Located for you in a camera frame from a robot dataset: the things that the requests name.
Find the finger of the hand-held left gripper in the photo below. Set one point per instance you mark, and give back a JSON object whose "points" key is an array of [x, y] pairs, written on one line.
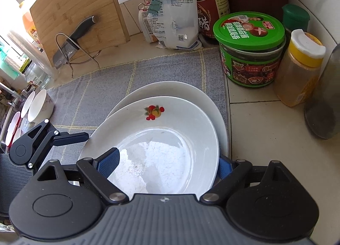
{"points": [[71, 138]]}

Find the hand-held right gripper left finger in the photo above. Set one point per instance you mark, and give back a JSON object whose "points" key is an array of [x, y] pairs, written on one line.
{"points": [[109, 161]]}

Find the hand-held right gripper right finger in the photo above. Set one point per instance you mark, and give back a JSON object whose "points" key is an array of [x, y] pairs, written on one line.
{"points": [[225, 168]]}

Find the white bowl with pink flowers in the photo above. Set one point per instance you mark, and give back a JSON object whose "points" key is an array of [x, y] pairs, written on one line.
{"points": [[43, 106], [26, 104]]}

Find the white plate with fruit print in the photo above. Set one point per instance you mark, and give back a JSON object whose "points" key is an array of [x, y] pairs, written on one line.
{"points": [[164, 128], [186, 93]]}

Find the red and white container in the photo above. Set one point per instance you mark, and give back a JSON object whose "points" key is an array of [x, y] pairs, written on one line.
{"points": [[13, 128]]}

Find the steel sink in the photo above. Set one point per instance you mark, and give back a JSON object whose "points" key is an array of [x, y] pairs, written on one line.
{"points": [[4, 117]]}

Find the grey checked counter mat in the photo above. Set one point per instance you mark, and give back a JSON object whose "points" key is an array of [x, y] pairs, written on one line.
{"points": [[111, 82]]}

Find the glass jar with label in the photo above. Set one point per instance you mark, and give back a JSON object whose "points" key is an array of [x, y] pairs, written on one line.
{"points": [[37, 77]]}

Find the yellow lid spice bottle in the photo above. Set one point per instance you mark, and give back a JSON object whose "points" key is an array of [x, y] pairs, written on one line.
{"points": [[297, 80]]}

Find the orange cooking wine bottle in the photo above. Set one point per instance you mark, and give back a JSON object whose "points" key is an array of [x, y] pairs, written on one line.
{"points": [[30, 27]]}

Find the bamboo cutting board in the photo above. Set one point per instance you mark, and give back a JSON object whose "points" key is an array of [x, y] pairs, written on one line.
{"points": [[71, 8]]}

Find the orange and white food bag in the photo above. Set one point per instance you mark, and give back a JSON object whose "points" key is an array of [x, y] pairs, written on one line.
{"points": [[146, 27]]}

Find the green lid sauce jar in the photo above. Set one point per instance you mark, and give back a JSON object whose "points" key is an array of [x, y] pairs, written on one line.
{"points": [[247, 32]]}

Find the white printed food bag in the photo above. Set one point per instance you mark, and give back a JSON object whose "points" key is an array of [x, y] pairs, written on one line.
{"points": [[175, 21]]}

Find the teal binder clip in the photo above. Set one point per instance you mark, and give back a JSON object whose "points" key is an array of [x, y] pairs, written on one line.
{"points": [[155, 8]]}

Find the dark vinegar bottle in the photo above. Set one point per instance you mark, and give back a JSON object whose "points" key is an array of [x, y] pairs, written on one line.
{"points": [[209, 13]]}

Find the green cap bottle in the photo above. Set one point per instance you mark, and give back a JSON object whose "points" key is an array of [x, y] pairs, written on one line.
{"points": [[294, 16]]}

